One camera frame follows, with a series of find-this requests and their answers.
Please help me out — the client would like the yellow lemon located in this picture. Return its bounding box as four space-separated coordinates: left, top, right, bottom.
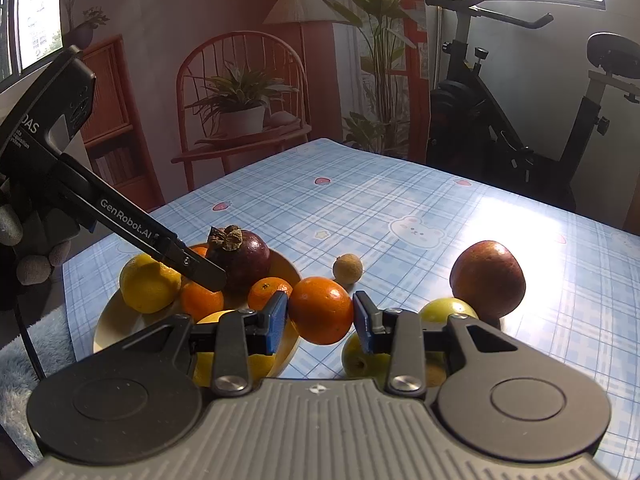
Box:
119 253 182 314

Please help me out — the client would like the light blue fluffy rug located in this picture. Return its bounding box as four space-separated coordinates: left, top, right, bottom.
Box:
0 305 78 426

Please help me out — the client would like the red apple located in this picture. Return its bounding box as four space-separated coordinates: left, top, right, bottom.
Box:
450 241 527 321

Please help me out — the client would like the green apple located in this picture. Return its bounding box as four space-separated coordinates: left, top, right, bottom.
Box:
419 297 479 326
341 332 396 380

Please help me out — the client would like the cream bowl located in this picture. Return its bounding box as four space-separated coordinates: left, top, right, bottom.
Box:
93 242 302 381

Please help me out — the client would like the dark purple mangosteen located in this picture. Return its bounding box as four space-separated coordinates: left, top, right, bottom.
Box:
206 226 272 295

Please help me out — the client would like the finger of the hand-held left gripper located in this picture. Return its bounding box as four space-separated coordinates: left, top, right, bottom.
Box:
150 237 228 293

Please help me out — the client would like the large yellow grapefruit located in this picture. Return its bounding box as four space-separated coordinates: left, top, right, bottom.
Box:
192 310 278 388

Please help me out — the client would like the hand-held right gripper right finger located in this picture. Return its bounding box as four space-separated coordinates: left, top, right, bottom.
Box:
352 291 533 397

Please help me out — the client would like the person's left hand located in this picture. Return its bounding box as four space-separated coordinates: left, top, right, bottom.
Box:
0 180 72 311

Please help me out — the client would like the black cable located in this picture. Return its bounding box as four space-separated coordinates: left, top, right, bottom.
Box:
15 285 46 378

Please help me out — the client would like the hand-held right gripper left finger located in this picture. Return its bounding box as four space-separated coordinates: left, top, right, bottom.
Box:
95 291 289 397

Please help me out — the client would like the small brown round fruit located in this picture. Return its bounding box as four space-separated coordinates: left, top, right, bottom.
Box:
333 253 363 285

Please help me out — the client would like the blue plaid tablecloth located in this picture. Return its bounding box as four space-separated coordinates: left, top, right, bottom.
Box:
62 137 640 480

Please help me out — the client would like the black exercise bike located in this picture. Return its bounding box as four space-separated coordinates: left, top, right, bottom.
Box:
422 0 640 213

